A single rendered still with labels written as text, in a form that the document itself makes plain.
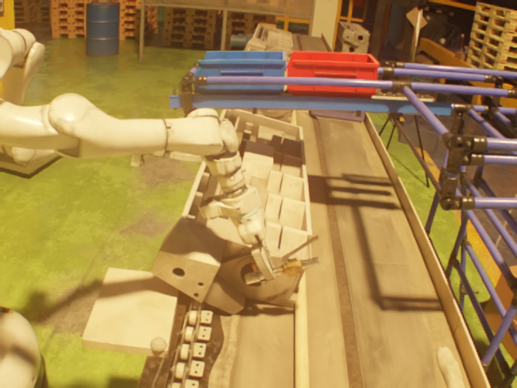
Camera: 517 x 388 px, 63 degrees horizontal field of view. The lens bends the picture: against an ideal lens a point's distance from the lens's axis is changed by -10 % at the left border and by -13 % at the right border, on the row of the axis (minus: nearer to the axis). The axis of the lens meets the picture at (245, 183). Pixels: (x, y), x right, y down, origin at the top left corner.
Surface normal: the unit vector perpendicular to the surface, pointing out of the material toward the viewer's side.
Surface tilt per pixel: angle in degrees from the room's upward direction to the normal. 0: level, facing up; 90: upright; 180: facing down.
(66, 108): 34
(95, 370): 0
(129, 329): 0
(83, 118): 46
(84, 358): 0
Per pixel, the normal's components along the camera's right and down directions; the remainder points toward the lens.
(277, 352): 0.09, -0.89
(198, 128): 0.38, -0.28
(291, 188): 0.18, -0.52
